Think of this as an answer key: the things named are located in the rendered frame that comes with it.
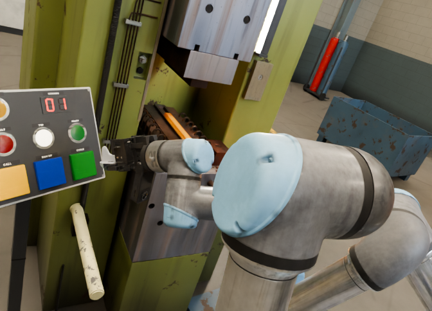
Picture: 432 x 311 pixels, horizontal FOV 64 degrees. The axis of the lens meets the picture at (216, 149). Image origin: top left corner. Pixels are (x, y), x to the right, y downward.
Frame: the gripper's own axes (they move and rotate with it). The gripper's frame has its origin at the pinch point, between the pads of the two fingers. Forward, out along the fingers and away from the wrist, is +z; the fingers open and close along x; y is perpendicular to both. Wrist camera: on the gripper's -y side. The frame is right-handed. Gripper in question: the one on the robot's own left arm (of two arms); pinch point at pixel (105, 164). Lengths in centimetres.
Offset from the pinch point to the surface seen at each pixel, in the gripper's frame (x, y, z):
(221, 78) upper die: -49, 22, -8
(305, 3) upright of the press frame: -88, 49, -27
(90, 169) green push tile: -1.8, -1.9, 9.6
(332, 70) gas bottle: -751, 57, 167
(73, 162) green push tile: 3.3, 1.3, 9.6
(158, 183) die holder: -31.4, -13.8, 13.7
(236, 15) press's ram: -47, 41, -19
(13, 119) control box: 16.5, 15.0, 10.3
